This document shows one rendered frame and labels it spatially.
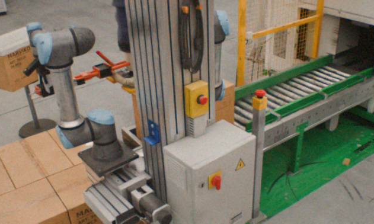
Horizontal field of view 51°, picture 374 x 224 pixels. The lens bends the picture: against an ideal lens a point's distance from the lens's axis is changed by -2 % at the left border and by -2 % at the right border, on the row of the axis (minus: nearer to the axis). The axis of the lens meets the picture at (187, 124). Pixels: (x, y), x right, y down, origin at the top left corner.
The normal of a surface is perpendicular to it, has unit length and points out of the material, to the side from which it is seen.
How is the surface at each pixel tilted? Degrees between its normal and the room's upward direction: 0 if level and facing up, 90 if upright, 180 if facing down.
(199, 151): 0
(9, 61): 90
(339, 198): 0
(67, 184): 0
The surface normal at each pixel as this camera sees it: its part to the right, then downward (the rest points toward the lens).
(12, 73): 0.87, 0.22
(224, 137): -0.04, -0.86
